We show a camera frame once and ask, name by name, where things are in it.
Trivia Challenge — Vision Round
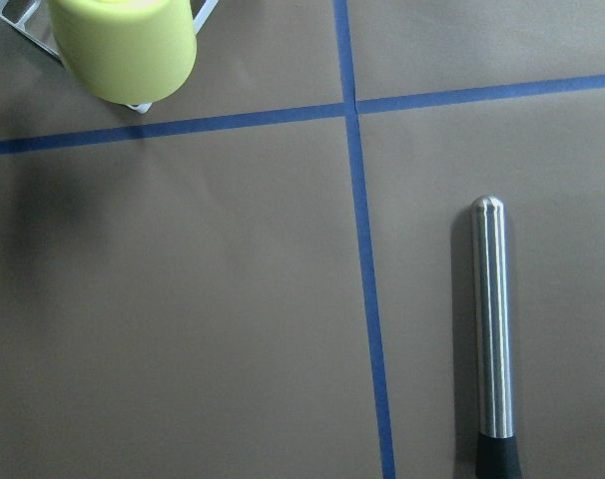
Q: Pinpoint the yellow-green plastic cup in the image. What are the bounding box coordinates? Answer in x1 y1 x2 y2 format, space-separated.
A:
47 0 199 106

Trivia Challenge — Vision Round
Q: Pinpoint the white wire rack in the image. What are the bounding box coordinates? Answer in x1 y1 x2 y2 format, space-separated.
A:
0 0 221 116

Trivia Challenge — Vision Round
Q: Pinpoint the steel muddler black tip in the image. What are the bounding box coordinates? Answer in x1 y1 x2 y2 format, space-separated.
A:
471 196 522 478

